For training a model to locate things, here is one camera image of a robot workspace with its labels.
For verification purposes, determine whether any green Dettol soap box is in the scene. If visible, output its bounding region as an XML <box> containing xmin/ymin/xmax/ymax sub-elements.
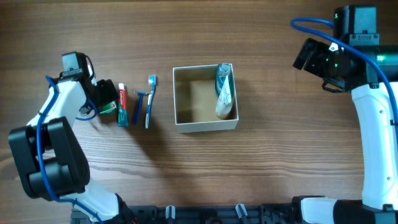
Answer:
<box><xmin>99</xmin><ymin>101</ymin><xmax>118</xmax><ymax>114</ymax></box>

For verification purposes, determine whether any blue mouthwash bottle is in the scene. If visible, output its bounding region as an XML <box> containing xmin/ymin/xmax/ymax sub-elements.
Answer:
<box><xmin>215</xmin><ymin>63</ymin><xmax>231</xmax><ymax>96</ymax></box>

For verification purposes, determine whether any white leaf-print lotion tube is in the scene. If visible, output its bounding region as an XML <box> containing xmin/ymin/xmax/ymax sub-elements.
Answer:
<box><xmin>216</xmin><ymin>75</ymin><xmax>233</xmax><ymax>119</ymax></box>

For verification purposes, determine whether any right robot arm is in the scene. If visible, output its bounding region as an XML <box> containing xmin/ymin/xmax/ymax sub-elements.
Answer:
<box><xmin>290</xmin><ymin>5</ymin><xmax>397</xmax><ymax>223</ymax></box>

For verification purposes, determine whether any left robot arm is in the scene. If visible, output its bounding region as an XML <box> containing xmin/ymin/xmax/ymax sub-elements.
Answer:
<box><xmin>8</xmin><ymin>52</ymin><xmax>137</xmax><ymax>223</ymax></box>

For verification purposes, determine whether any Colgate toothpaste tube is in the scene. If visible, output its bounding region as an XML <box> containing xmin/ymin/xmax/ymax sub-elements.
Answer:
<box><xmin>118</xmin><ymin>83</ymin><xmax>129</xmax><ymax>127</ymax></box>

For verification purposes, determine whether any blue disposable razor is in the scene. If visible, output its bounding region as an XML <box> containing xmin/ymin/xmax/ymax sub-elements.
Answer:
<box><xmin>132</xmin><ymin>90</ymin><xmax>149</xmax><ymax>124</ymax></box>

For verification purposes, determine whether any blue white toothbrush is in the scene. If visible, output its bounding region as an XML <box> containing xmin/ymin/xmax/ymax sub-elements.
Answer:
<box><xmin>145</xmin><ymin>75</ymin><xmax>157</xmax><ymax>129</ymax></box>

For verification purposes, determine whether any white open cardboard box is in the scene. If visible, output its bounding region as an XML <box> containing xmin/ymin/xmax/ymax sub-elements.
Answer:
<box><xmin>173</xmin><ymin>64</ymin><xmax>239</xmax><ymax>133</ymax></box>

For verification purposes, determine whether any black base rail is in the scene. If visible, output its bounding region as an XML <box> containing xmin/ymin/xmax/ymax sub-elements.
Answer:
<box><xmin>70</xmin><ymin>203</ymin><xmax>398</xmax><ymax>224</ymax></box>

